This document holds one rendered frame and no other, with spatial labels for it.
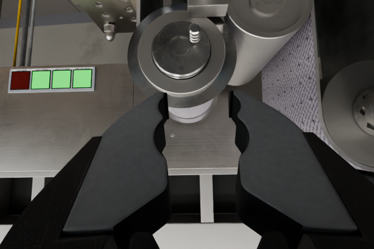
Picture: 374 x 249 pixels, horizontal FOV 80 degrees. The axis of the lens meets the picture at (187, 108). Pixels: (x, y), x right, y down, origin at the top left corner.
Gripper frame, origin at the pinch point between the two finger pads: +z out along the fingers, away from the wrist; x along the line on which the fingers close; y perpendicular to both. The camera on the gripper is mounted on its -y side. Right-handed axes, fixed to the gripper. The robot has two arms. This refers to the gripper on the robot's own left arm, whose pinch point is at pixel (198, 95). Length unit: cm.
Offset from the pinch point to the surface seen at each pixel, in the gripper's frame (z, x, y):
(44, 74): 48, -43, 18
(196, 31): 15.4, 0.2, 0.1
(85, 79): 47, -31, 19
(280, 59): 29.9, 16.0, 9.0
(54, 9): 237, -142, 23
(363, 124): 11.8, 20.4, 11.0
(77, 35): 226, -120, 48
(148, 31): 19.7, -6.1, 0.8
